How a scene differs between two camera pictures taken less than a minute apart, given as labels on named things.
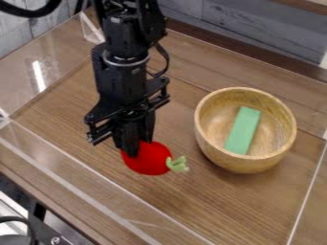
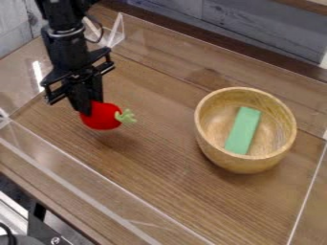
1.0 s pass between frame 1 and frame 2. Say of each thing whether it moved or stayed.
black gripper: moved
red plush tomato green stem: moved
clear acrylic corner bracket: stayed
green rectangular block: stayed
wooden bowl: stayed
